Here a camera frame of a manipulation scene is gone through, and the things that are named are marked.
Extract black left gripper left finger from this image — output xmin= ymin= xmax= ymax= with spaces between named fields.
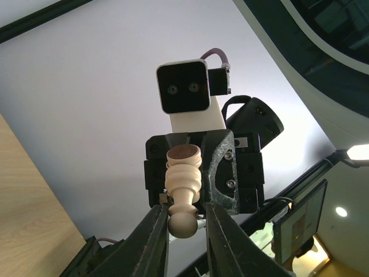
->
xmin=88 ymin=205 xmax=169 ymax=276

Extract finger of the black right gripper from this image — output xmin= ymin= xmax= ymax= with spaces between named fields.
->
xmin=201 ymin=129 xmax=239 ymax=215

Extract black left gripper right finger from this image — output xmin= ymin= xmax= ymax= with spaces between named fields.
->
xmin=206 ymin=204 xmax=290 ymax=277

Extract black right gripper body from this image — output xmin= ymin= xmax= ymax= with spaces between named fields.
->
xmin=144 ymin=96 xmax=284 ymax=214

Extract white chess pawn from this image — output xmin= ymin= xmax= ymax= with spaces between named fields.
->
xmin=165 ymin=144 xmax=202 ymax=239

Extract computer monitor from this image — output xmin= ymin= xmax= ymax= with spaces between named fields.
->
xmin=273 ymin=179 xmax=328 ymax=265

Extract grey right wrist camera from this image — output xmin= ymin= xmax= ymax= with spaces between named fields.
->
xmin=156 ymin=59 xmax=210 ymax=114

